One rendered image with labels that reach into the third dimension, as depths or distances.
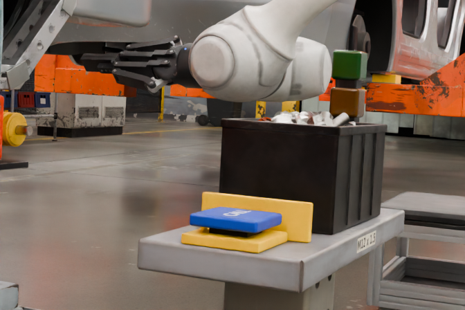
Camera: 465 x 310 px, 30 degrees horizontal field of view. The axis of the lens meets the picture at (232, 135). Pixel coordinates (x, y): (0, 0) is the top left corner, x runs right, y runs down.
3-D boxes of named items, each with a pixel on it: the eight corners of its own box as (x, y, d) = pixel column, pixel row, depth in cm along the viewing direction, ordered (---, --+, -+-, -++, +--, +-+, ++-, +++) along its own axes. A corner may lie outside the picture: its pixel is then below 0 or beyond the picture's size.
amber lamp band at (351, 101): (336, 115, 120) (338, 87, 120) (364, 117, 119) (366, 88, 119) (327, 116, 117) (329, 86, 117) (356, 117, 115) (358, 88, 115)
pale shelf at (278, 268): (285, 218, 123) (286, 197, 123) (404, 232, 117) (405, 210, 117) (135, 269, 84) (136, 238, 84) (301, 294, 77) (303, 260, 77)
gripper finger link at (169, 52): (172, 55, 145) (176, 49, 146) (115, 52, 150) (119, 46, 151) (179, 71, 148) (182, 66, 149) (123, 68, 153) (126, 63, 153)
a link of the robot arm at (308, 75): (252, 36, 146) (219, 30, 134) (340, 37, 140) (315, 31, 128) (249, 100, 147) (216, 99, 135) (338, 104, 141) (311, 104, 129)
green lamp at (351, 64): (338, 79, 120) (340, 51, 120) (367, 81, 119) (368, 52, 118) (330, 79, 117) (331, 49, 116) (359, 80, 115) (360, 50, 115)
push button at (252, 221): (217, 227, 89) (219, 205, 89) (281, 234, 86) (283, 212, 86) (187, 236, 83) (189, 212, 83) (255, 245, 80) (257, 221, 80)
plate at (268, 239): (214, 232, 90) (215, 223, 90) (287, 241, 87) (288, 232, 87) (180, 243, 83) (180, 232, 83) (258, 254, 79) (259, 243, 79)
